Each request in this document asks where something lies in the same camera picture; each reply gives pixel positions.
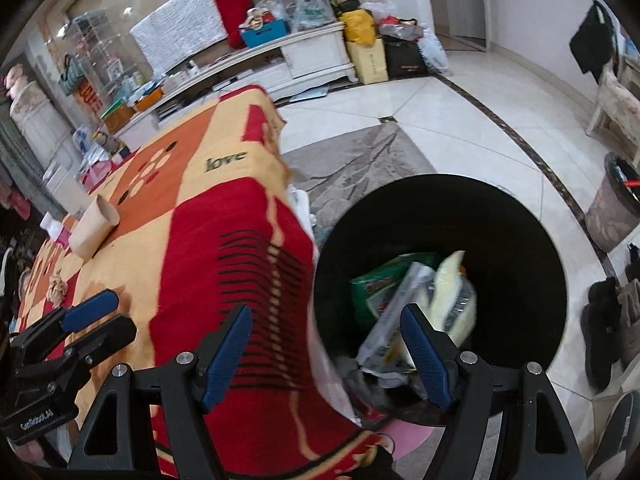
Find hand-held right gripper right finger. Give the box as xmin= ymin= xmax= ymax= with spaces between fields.
xmin=399 ymin=302 xmax=591 ymax=480

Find black garment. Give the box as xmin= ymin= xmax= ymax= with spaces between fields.
xmin=569 ymin=0 xmax=619 ymax=84

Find person's left hand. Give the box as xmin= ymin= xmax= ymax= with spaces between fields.
xmin=4 ymin=437 xmax=57 ymax=467

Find red cloth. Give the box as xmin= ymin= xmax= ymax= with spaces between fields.
xmin=209 ymin=0 xmax=254 ymax=50

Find black paper bag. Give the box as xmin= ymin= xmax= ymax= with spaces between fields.
xmin=382 ymin=40 xmax=429 ymax=80

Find pink plush toy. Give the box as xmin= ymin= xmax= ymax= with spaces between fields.
xmin=2 ymin=64 xmax=29 ymax=96

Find brown paper cup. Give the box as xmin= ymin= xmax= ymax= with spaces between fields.
xmin=68 ymin=196 xmax=121 ymax=260

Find covered standing air conditioner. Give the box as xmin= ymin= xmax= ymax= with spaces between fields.
xmin=7 ymin=82 xmax=71 ymax=162

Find grey patterned trash bin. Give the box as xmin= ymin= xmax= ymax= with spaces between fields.
xmin=585 ymin=152 xmax=640 ymax=254

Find black trash bin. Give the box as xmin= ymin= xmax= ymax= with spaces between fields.
xmin=312 ymin=174 xmax=571 ymax=429

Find white chair with floral cushion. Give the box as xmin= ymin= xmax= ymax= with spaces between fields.
xmin=586 ymin=57 xmax=640 ymax=154

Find striped tote bag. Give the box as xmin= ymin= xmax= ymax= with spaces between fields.
xmin=60 ymin=55 xmax=89 ymax=96

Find white quilted cloth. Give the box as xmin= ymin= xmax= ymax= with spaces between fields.
xmin=130 ymin=0 xmax=232 ymax=79

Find yellow snack packet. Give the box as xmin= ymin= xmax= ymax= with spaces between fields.
xmin=410 ymin=251 xmax=479 ymax=367

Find yellow bag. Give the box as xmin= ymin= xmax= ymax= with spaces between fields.
xmin=340 ymin=8 xmax=379 ymax=46

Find grey rug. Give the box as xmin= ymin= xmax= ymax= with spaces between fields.
xmin=277 ymin=120 xmax=439 ymax=242

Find beige paper bag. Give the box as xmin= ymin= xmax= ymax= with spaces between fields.
xmin=346 ymin=40 xmax=390 ymax=86

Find printed blanket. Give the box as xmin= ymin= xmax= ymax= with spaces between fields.
xmin=10 ymin=85 xmax=397 ymax=480

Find black boots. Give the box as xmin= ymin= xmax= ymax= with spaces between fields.
xmin=580 ymin=277 xmax=627 ymax=391

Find blue basket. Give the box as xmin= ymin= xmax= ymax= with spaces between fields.
xmin=240 ymin=19 xmax=292 ymax=49

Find pink floor mat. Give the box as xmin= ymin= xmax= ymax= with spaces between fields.
xmin=357 ymin=417 xmax=441 ymax=461

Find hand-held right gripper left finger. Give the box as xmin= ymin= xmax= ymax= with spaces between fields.
xmin=65 ymin=304 xmax=254 ymax=480

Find long white and blue box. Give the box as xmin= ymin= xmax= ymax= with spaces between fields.
xmin=356 ymin=262 xmax=437 ymax=377

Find green snack packet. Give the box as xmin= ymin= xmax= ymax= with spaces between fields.
xmin=350 ymin=254 xmax=442 ymax=322

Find grey slippers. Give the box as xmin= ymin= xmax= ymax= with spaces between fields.
xmin=585 ymin=390 xmax=640 ymax=480

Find white tv cabinet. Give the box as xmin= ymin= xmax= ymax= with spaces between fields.
xmin=107 ymin=25 xmax=359 ymax=149

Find crumpled white tissue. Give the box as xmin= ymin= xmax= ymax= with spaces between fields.
xmin=46 ymin=270 xmax=72 ymax=306

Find orange box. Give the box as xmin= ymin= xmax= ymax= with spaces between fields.
xmin=135 ymin=89 xmax=165 ymax=111

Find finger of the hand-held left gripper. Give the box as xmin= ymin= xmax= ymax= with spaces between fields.
xmin=9 ymin=288 xmax=121 ymax=357
xmin=62 ymin=314 xmax=138 ymax=377

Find white bottle with pink label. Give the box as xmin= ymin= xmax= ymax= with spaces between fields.
xmin=40 ymin=212 xmax=77 ymax=249

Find white plastic shopping bag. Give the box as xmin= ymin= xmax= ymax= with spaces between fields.
xmin=291 ymin=0 xmax=334 ymax=34

